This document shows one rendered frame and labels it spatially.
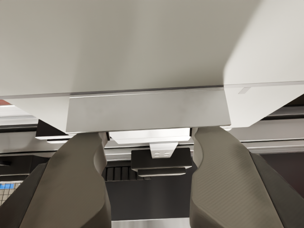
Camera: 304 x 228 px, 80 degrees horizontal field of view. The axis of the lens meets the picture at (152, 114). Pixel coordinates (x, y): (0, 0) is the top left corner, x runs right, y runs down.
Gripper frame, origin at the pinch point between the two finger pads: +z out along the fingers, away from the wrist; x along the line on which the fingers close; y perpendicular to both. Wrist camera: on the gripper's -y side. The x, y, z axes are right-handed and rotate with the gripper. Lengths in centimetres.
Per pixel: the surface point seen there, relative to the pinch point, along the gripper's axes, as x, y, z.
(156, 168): 0.4, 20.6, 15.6
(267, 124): 27.1, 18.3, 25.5
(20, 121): -16.1, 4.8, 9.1
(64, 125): -7.2, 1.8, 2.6
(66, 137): -8.9, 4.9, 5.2
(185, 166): 6.1, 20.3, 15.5
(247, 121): 8.7, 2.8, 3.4
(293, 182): 48, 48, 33
